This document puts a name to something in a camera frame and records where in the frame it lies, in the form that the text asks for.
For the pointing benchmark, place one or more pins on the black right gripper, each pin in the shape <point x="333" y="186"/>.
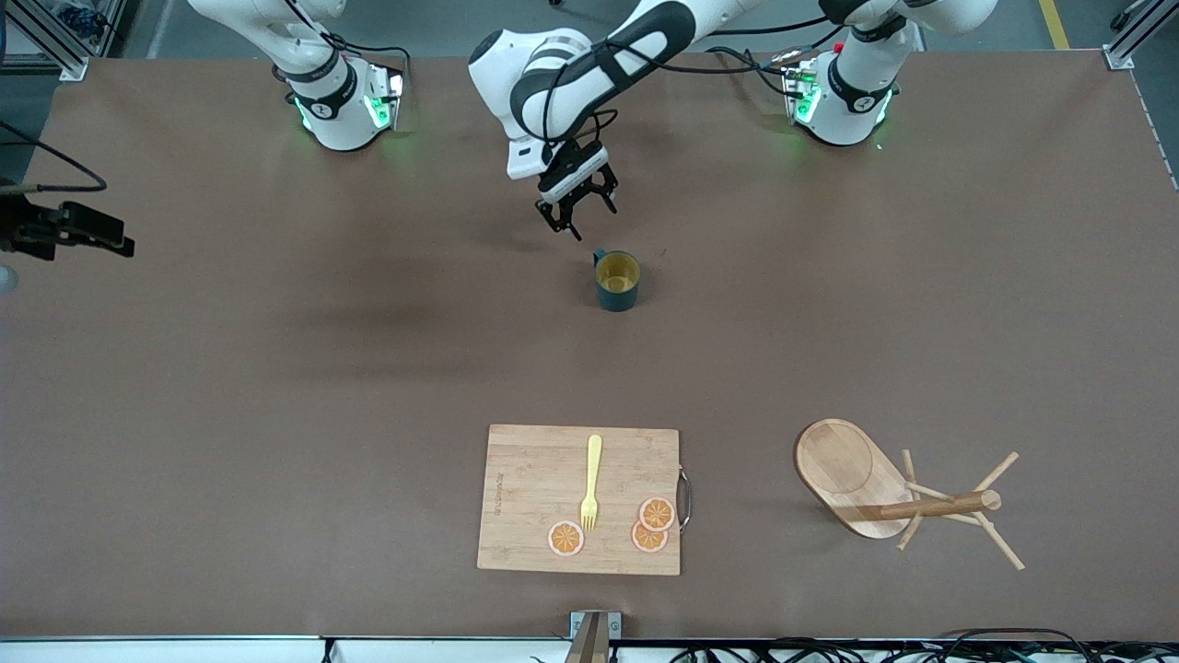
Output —
<point x="26" y="228"/>

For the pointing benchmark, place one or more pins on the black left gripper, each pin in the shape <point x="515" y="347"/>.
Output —
<point x="573" y="162"/>

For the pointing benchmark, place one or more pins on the teal cup yellow inside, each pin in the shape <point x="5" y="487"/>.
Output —
<point x="617" y="297"/>

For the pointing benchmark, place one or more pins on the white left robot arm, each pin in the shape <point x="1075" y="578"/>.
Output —
<point x="861" y="64"/>

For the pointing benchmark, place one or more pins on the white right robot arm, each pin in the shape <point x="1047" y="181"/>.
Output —
<point x="345" y="124"/>

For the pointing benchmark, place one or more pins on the wooden mug tree rack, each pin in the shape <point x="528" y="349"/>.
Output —
<point x="843" y="470"/>

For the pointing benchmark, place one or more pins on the yellow plastic fork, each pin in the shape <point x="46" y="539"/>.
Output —
<point x="593" y="470"/>

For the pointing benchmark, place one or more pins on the bamboo cutting board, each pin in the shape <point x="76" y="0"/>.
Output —
<point x="534" y="479"/>

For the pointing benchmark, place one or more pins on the orange slice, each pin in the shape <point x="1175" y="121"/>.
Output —
<point x="657" y="513"/>
<point x="566" y="539"/>
<point x="645" y="540"/>

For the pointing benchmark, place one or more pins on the aluminium frame post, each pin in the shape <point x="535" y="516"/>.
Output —
<point x="1138" y="37"/>
<point x="55" y="41"/>

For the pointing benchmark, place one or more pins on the metal table bracket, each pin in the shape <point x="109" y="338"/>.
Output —
<point x="596" y="631"/>

